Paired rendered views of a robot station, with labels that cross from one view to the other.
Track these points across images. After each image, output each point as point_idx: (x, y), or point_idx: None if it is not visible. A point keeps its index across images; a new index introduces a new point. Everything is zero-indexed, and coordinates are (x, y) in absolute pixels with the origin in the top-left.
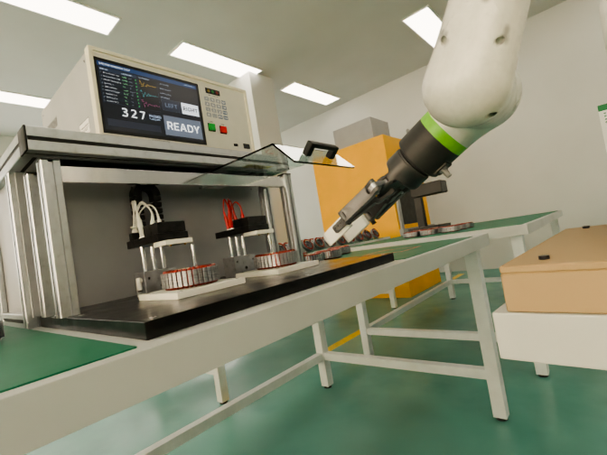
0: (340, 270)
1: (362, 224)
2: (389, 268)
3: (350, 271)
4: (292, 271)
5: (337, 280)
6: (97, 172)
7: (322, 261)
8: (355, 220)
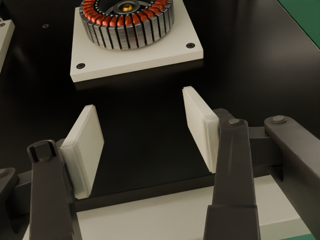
0: (108, 198)
1: (203, 149)
2: (280, 224)
3: (155, 193)
4: (113, 75)
5: (84, 220)
6: None
7: (260, 18)
8: (195, 114)
